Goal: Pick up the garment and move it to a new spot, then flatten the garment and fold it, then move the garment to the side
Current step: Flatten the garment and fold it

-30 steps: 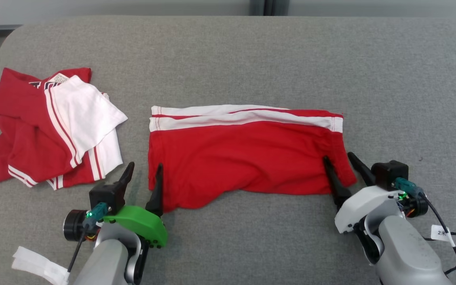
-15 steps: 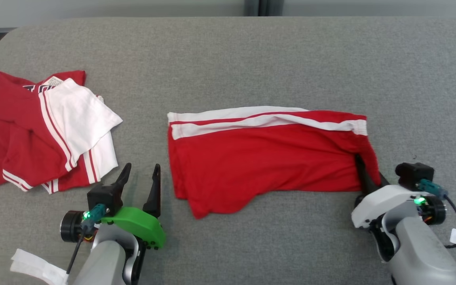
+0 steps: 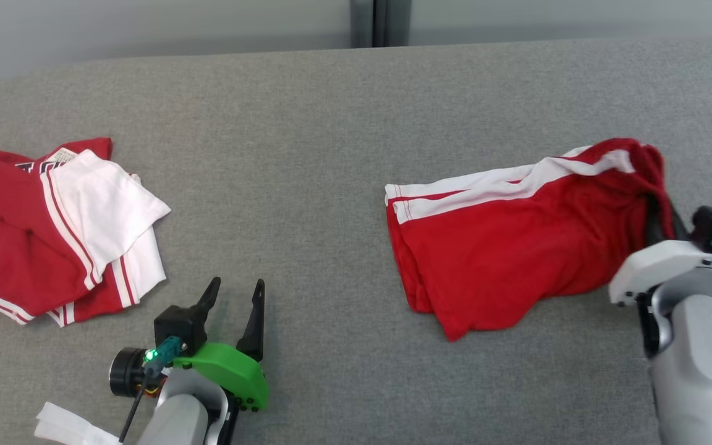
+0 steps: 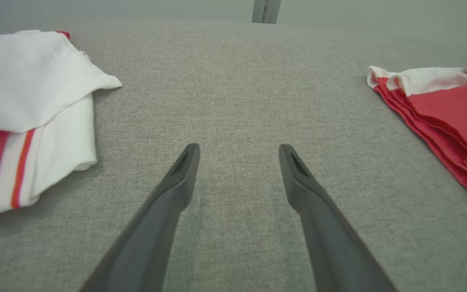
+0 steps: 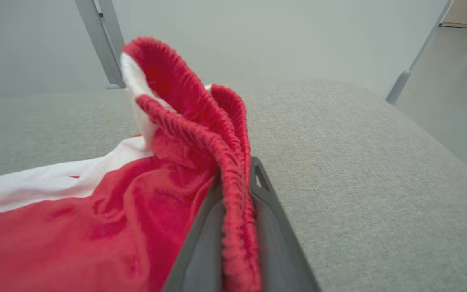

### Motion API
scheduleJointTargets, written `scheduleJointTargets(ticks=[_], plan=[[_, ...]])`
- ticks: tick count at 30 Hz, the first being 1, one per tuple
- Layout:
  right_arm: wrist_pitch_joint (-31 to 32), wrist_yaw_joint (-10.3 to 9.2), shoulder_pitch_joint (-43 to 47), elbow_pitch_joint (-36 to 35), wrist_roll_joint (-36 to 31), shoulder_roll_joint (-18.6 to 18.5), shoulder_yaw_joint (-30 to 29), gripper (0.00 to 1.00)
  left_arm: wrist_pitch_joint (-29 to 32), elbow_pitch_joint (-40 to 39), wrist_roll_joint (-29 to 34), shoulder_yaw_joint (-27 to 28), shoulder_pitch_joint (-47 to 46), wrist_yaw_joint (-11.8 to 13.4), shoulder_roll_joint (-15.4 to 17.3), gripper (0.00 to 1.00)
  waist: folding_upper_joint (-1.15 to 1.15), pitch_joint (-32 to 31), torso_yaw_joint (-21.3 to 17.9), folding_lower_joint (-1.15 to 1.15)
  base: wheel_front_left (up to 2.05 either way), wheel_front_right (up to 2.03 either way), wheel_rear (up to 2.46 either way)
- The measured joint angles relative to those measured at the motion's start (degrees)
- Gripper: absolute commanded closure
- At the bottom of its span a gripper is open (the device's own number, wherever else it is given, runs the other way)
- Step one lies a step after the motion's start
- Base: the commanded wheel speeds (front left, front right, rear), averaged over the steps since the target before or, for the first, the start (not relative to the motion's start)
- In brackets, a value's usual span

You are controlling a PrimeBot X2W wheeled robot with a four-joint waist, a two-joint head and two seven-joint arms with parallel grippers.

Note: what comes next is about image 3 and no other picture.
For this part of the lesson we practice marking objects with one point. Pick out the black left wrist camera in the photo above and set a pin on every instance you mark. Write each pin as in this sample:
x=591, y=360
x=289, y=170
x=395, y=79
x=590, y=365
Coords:
x=177, y=324

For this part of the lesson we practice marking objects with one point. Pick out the teal left camera connector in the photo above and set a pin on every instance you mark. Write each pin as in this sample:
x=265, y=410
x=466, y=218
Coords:
x=167, y=352

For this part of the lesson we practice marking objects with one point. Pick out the black round left wrist motor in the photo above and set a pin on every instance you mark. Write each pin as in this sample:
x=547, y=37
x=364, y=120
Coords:
x=124, y=371

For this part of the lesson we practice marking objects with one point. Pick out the grey partition post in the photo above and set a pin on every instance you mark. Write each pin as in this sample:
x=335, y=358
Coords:
x=393, y=21
x=362, y=21

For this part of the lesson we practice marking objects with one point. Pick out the red white jersey shirt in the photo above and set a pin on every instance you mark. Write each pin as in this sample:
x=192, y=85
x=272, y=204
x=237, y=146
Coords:
x=16, y=235

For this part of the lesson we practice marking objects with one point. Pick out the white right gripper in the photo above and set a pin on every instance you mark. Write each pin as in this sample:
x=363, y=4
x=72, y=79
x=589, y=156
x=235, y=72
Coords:
x=652, y=266

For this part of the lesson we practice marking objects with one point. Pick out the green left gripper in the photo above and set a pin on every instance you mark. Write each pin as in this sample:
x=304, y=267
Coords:
x=232, y=371

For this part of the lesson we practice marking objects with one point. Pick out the red shorts with white stripes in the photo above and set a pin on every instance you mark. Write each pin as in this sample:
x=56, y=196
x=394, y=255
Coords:
x=504, y=247

